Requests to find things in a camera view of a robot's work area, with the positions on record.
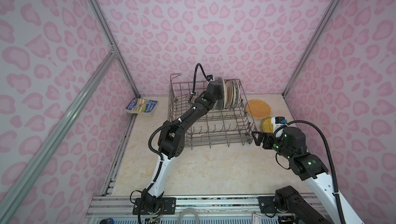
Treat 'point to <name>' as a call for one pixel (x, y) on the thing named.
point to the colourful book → (141, 106)
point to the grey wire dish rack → (219, 128)
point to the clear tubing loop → (187, 209)
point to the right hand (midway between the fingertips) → (259, 132)
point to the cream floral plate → (233, 86)
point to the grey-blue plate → (220, 81)
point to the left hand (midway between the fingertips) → (220, 86)
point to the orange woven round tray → (259, 109)
